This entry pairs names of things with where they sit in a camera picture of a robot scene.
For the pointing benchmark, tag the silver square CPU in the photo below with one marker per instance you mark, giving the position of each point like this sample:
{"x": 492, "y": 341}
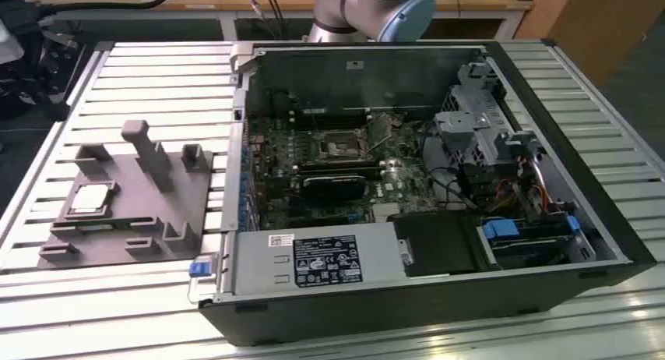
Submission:
{"x": 91, "y": 198}

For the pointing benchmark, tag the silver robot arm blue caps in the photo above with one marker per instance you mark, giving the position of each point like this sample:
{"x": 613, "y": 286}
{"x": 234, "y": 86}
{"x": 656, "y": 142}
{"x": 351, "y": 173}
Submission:
{"x": 359, "y": 9}

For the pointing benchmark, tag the CPU socket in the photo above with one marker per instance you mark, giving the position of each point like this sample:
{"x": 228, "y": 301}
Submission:
{"x": 339, "y": 147}

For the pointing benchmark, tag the black RAM slot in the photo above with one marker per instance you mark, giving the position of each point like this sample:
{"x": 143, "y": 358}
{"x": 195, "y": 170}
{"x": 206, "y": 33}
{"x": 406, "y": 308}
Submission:
{"x": 332, "y": 166}
{"x": 335, "y": 173}

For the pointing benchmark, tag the grey parts rack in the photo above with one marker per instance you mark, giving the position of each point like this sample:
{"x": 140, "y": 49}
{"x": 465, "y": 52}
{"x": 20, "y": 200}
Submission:
{"x": 135, "y": 204}

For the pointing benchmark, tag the green RAM stick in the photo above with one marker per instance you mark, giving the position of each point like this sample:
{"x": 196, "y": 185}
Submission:
{"x": 132, "y": 222}

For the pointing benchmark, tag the blue case latch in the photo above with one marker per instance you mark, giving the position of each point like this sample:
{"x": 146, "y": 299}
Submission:
{"x": 202, "y": 269}

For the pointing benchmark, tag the black graphics card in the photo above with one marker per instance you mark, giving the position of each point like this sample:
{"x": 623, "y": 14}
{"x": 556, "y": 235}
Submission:
{"x": 332, "y": 188}

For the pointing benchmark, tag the thin metal locking lever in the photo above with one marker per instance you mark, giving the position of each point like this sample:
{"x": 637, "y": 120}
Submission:
{"x": 379, "y": 145}

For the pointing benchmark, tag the silver power supply with label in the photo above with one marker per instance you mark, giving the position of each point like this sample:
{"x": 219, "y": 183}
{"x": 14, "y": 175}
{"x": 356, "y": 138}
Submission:
{"x": 260, "y": 266}

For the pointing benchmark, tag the green motherboard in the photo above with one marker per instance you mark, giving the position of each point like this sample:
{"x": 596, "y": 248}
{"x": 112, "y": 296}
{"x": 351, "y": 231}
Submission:
{"x": 403, "y": 188}

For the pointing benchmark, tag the silver metal drive cage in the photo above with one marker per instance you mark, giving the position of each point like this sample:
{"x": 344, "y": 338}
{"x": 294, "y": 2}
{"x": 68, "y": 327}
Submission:
{"x": 463, "y": 122}

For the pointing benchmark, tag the black plastic shroud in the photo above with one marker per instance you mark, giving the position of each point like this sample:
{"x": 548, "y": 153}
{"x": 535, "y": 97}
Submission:
{"x": 439, "y": 243}

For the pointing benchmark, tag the black open PC case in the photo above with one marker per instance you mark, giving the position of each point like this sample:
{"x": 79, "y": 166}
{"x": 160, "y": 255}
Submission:
{"x": 364, "y": 317}

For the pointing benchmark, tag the hard disk in blue carrier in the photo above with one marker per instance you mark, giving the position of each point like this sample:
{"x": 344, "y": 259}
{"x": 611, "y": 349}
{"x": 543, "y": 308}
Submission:
{"x": 500, "y": 230}

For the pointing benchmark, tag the brown wooden cabinet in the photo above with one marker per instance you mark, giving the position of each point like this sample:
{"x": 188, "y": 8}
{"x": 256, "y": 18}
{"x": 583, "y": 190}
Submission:
{"x": 608, "y": 25}

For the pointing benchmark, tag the blue drive bay clip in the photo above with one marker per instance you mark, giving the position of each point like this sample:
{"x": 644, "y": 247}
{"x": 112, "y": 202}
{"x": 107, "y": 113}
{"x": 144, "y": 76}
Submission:
{"x": 572, "y": 224}

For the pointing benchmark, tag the wooden desk white frame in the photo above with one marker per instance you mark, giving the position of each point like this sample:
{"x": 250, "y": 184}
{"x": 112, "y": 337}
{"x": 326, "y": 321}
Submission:
{"x": 250, "y": 1}

